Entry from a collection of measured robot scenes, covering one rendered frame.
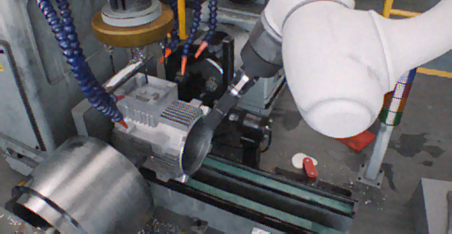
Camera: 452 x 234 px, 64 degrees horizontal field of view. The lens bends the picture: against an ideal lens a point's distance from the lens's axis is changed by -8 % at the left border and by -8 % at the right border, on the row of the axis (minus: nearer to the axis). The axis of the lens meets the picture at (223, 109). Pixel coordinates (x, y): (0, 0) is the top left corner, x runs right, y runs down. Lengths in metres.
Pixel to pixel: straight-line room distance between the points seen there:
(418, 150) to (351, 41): 1.01
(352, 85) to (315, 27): 0.09
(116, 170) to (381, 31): 0.53
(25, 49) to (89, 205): 0.38
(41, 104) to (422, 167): 1.14
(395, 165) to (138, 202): 0.86
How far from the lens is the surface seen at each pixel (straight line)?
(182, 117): 0.91
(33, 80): 0.95
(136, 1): 0.81
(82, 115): 0.91
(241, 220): 0.98
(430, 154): 1.43
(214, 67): 1.08
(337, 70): 0.42
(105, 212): 0.73
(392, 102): 1.06
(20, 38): 0.90
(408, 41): 0.47
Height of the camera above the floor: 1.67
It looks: 37 degrees down
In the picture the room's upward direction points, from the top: straight up
